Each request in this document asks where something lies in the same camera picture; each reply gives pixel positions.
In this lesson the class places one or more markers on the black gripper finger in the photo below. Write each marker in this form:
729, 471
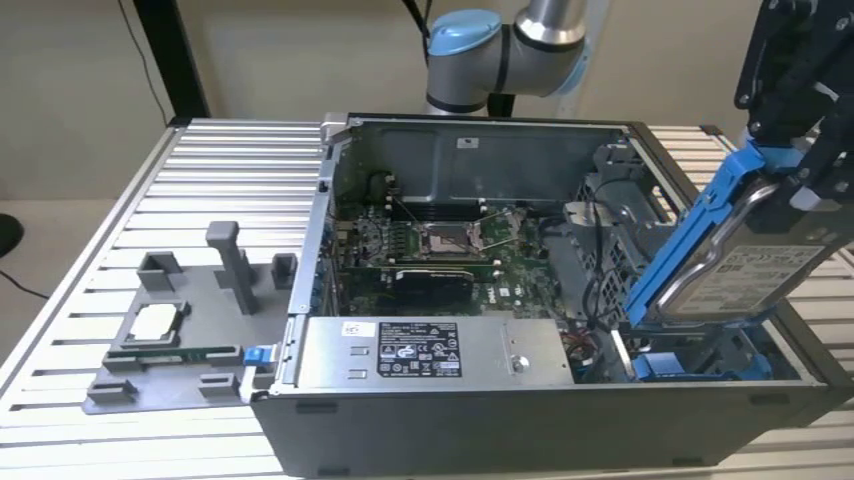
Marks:
795, 60
831, 160

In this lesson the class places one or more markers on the hard disk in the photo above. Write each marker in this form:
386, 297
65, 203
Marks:
735, 280

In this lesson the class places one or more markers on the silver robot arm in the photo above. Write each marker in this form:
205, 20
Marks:
534, 60

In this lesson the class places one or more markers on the blue plastic disk carrier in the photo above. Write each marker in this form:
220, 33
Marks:
661, 367

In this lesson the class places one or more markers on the green motherboard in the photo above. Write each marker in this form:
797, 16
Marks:
521, 270

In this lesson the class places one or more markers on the CPU socket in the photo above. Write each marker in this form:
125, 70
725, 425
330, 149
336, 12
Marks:
444, 242

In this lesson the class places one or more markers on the black graphics card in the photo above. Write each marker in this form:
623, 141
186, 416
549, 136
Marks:
434, 287

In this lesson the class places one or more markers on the silver power supply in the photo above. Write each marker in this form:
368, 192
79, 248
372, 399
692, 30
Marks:
481, 350

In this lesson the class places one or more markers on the open black PC case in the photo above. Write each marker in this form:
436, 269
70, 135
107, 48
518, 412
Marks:
468, 435

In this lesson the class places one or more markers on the blue case latch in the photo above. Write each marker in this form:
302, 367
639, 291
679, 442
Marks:
256, 356

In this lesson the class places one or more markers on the green RAM stick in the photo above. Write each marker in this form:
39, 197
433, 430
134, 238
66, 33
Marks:
194, 356

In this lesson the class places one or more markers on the silver CPU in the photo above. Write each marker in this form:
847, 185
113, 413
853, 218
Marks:
156, 322

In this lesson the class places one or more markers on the grey parts rack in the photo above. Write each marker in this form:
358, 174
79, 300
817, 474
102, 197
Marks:
168, 387

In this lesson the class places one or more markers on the black round stand base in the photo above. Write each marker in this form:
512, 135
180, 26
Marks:
10, 235

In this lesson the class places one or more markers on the black frame post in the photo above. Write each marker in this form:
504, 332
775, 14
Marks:
168, 50

